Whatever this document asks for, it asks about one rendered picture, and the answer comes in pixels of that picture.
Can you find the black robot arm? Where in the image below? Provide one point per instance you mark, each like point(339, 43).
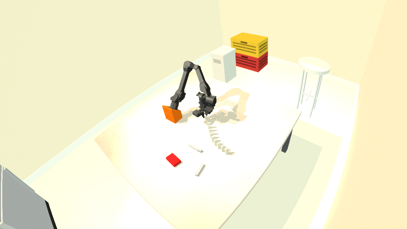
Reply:
point(205, 97)

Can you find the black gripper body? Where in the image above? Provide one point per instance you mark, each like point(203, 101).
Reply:
point(198, 113)

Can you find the red rectangular block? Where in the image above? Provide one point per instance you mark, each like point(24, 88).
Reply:
point(174, 160)

